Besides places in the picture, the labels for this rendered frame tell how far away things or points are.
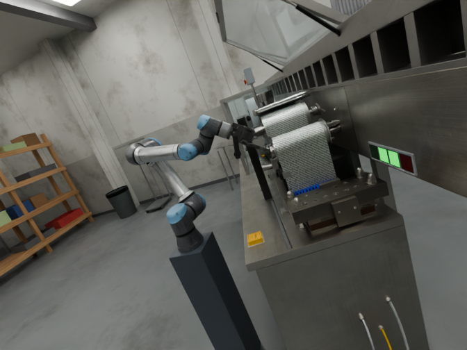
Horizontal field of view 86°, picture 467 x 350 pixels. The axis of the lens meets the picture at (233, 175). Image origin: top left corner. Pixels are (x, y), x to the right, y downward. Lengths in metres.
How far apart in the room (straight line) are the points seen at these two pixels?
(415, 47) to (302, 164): 0.66
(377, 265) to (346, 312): 0.26
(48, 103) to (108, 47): 2.28
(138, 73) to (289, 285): 5.51
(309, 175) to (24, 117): 7.89
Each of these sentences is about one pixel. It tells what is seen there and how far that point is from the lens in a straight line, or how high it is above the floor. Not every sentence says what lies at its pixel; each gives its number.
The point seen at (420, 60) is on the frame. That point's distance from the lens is 0.78.
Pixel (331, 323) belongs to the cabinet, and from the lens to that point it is 1.39.
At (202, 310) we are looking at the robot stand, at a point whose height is 0.53.
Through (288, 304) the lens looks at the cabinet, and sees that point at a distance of 1.27.
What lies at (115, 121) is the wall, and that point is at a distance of 6.60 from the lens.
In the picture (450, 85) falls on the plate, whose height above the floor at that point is 1.41.
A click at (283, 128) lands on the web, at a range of 1.43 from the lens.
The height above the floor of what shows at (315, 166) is 1.12.
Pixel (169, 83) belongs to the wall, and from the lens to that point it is 5.75.
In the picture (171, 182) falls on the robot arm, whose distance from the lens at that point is 1.46.
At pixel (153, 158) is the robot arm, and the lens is 1.28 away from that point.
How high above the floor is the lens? 1.53
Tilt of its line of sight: 15 degrees down
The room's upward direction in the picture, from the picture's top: 21 degrees counter-clockwise
